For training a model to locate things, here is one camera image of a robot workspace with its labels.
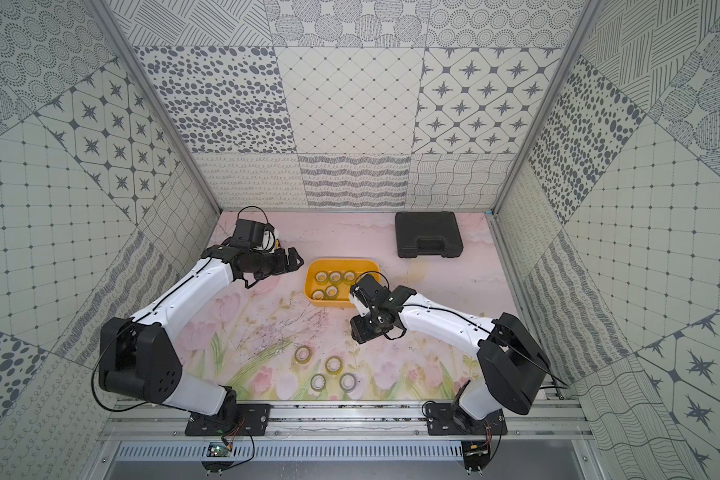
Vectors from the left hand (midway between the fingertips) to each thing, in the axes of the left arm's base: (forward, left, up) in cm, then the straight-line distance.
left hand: (289, 259), depth 87 cm
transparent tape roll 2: (+4, -12, -15) cm, 20 cm away
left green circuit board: (-45, +12, -18) cm, 50 cm away
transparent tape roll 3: (+4, -17, -16) cm, 23 cm away
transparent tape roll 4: (-3, -7, -15) cm, 17 cm away
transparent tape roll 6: (-22, -5, -16) cm, 28 cm away
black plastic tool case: (+21, -44, -11) cm, 50 cm away
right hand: (-19, -22, -10) cm, 31 cm away
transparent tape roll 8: (-29, -10, -16) cm, 35 cm away
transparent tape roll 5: (-2, -11, -15) cm, 19 cm away
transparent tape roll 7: (-25, -14, -17) cm, 33 cm away
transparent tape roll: (+3, -7, -15) cm, 17 cm away
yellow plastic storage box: (+2, -10, -14) cm, 18 cm away
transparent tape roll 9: (-29, -19, -17) cm, 38 cm away
